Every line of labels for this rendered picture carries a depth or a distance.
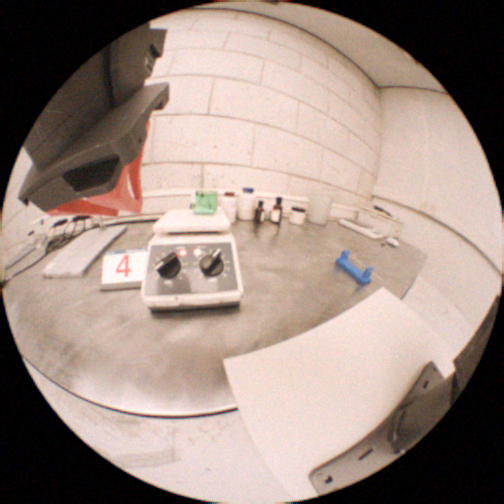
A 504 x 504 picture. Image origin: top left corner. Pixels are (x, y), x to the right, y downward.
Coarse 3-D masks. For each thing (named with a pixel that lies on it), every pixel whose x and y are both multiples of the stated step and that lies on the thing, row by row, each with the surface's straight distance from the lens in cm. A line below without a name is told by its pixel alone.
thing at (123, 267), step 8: (112, 256) 31; (120, 256) 30; (128, 256) 29; (136, 256) 29; (144, 256) 28; (104, 264) 31; (112, 264) 30; (120, 264) 29; (128, 264) 29; (136, 264) 28; (144, 264) 27; (104, 272) 31; (112, 272) 30; (120, 272) 29; (128, 272) 28; (136, 272) 28
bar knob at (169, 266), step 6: (174, 252) 19; (162, 258) 20; (168, 258) 18; (174, 258) 19; (156, 264) 19; (162, 264) 18; (168, 264) 19; (174, 264) 19; (180, 264) 19; (156, 270) 18; (162, 270) 19; (168, 270) 19; (174, 270) 19; (162, 276) 19; (168, 276) 19; (174, 276) 19
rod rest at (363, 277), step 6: (342, 252) 39; (342, 258) 40; (342, 264) 39; (348, 264) 39; (348, 270) 37; (354, 270) 37; (360, 270) 39; (366, 270) 35; (354, 276) 36; (360, 276) 36; (366, 276) 36; (360, 282) 36; (366, 282) 36
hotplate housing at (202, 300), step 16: (160, 240) 23; (176, 240) 22; (192, 240) 22; (208, 240) 21; (224, 240) 22; (144, 272) 21; (144, 288) 20; (240, 288) 19; (160, 304) 20; (176, 304) 19; (192, 304) 19; (208, 304) 19; (224, 304) 20
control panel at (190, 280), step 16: (160, 256) 21; (192, 256) 20; (224, 256) 20; (192, 272) 19; (224, 272) 19; (160, 288) 19; (176, 288) 19; (192, 288) 18; (208, 288) 18; (224, 288) 18
